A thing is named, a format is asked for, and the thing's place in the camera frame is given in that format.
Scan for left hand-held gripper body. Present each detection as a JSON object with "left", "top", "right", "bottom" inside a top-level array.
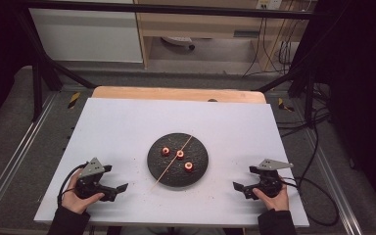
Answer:
[{"left": 73, "top": 157, "right": 118, "bottom": 203}]

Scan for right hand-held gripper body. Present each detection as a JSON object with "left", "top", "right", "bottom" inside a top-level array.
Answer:
[{"left": 243, "top": 159, "right": 294, "bottom": 200}]

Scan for thin wooden skewer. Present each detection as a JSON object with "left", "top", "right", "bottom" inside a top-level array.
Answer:
[{"left": 150, "top": 135, "right": 194, "bottom": 192}]

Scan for round black textured plate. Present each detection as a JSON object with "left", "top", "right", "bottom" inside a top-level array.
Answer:
[{"left": 147, "top": 132, "right": 210, "bottom": 188}]

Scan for person's right hand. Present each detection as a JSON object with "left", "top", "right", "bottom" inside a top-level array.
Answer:
[{"left": 253, "top": 185, "right": 290, "bottom": 212}]

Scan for person's left hand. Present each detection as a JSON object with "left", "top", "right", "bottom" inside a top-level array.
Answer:
[{"left": 61, "top": 169, "right": 106, "bottom": 214}]

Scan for yellow black tape strip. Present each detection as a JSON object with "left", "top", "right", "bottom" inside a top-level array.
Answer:
[
  {"left": 67, "top": 91, "right": 81, "bottom": 110},
  {"left": 277, "top": 97, "right": 295, "bottom": 113}
]

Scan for wooden table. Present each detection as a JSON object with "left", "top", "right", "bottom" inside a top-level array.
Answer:
[{"left": 91, "top": 85, "right": 267, "bottom": 105}]

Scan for white cabinet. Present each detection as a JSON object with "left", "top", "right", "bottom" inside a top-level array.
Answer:
[{"left": 28, "top": 8, "right": 144, "bottom": 64}]

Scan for white power strip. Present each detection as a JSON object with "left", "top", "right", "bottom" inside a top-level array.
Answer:
[{"left": 161, "top": 35, "right": 196, "bottom": 51}]

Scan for light wooden desk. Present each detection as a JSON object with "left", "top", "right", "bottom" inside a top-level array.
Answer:
[{"left": 133, "top": 0, "right": 309, "bottom": 71}]

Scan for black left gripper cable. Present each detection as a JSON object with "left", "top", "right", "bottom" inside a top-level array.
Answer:
[{"left": 57, "top": 162, "right": 90, "bottom": 208}]

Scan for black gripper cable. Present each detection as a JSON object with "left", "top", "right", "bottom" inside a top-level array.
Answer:
[
  {"left": 279, "top": 176, "right": 340, "bottom": 227},
  {"left": 57, "top": 162, "right": 90, "bottom": 208}
]

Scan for aluminium floor rail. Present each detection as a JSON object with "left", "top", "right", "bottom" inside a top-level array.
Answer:
[
  {"left": 302, "top": 126, "right": 364, "bottom": 235},
  {"left": 0, "top": 92, "right": 59, "bottom": 214}
]

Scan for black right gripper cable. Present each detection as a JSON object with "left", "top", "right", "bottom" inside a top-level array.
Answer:
[{"left": 279, "top": 176, "right": 340, "bottom": 227}]

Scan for black floor cable bundle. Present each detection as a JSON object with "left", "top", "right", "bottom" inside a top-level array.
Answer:
[{"left": 275, "top": 81, "right": 333, "bottom": 139}]

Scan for black metal frame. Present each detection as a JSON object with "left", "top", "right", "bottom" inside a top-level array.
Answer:
[{"left": 13, "top": 0, "right": 327, "bottom": 122}]

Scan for black hanging cables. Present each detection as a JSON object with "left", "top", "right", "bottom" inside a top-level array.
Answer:
[{"left": 242, "top": 14, "right": 297, "bottom": 78}]

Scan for white wall socket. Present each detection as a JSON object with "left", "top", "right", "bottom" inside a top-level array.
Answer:
[{"left": 256, "top": 0, "right": 283, "bottom": 11}]

